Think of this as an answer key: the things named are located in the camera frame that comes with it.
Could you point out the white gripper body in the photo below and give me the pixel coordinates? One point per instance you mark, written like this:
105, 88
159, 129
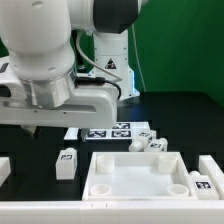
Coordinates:
93, 105

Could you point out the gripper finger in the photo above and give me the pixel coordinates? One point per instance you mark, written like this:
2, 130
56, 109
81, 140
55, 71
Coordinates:
84, 134
33, 131

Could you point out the white square tabletop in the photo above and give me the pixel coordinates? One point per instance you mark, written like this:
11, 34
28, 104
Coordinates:
127, 176

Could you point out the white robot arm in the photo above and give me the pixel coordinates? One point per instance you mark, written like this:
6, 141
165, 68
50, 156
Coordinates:
44, 88

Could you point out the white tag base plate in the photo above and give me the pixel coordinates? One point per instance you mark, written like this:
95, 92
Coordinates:
122, 130

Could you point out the white left rail block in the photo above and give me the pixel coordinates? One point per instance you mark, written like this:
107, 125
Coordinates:
5, 169

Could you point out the white rail block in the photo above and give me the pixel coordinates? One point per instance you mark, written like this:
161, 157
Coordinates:
208, 166
5, 169

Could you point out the white front rail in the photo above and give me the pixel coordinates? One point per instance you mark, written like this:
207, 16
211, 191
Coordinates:
123, 212

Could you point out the white right rail block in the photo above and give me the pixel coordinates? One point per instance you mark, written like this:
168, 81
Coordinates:
208, 166

